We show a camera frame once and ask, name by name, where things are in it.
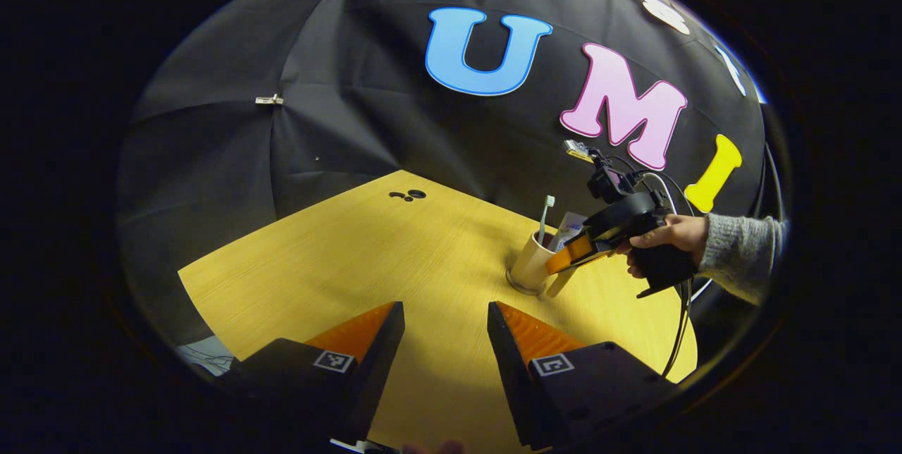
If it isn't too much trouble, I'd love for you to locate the wooden desktop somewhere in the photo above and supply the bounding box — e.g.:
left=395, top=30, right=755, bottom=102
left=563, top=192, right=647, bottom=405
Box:
left=178, top=170, right=698, bottom=454

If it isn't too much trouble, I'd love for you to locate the pale green toothbrush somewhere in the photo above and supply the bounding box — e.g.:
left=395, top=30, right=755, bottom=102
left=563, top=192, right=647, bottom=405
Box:
left=538, top=195, right=556, bottom=245

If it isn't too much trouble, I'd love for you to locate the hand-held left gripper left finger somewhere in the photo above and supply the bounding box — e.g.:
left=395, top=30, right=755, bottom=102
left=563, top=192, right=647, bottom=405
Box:
left=225, top=301, right=407, bottom=444

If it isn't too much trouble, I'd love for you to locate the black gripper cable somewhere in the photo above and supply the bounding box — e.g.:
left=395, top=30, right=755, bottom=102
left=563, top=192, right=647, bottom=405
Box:
left=661, top=278, right=696, bottom=379

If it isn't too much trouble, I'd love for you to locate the white toothpaste tube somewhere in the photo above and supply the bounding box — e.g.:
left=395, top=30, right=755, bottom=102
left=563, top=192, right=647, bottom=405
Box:
left=550, top=211, right=589, bottom=252

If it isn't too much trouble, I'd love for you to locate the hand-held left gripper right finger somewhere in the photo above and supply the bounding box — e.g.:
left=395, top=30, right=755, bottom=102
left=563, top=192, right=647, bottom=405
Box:
left=486, top=301, right=677, bottom=449

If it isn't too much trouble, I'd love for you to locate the beige cup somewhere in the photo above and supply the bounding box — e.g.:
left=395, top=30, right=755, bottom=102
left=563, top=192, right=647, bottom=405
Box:
left=506, top=231, right=579, bottom=297

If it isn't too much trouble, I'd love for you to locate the black backdrop cloth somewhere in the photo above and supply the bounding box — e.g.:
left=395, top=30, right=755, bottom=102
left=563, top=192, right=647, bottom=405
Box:
left=116, top=0, right=786, bottom=342

